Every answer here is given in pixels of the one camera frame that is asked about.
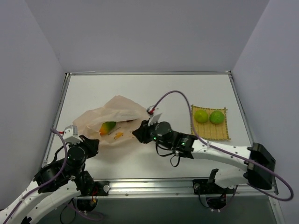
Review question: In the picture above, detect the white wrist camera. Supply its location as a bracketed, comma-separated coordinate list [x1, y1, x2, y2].
[146, 105, 162, 126]
[62, 125, 83, 145]

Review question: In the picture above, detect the yellow-green fake pear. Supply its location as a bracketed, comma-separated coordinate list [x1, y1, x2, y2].
[194, 110, 209, 124]

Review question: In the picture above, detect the green fake lime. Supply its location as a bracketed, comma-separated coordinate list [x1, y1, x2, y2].
[209, 110, 225, 125]

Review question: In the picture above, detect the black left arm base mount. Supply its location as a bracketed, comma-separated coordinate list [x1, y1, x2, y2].
[75, 181, 110, 212]

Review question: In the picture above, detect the orange green fake mango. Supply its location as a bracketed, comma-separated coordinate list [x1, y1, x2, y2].
[99, 121, 116, 136]

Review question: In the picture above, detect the yellow bamboo tray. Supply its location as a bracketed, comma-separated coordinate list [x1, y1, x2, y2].
[191, 105, 230, 141]

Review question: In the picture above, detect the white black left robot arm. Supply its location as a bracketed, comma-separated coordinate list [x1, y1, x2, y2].
[0, 133, 99, 224]

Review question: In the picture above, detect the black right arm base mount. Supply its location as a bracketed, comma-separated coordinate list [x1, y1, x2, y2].
[192, 179, 236, 212]

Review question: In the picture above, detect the aluminium front frame rail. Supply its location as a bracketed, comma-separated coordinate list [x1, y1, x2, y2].
[42, 176, 279, 199]

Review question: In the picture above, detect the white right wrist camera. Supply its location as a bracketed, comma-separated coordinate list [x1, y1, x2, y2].
[146, 105, 162, 126]

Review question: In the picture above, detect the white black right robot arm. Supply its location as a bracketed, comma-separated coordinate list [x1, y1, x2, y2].
[132, 120, 276, 190]

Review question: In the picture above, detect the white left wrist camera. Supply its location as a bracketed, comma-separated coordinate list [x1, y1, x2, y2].
[62, 125, 83, 145]

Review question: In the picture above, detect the translucent peach plastic bag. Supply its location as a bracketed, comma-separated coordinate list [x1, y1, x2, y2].
[73, 95, 149, 147]

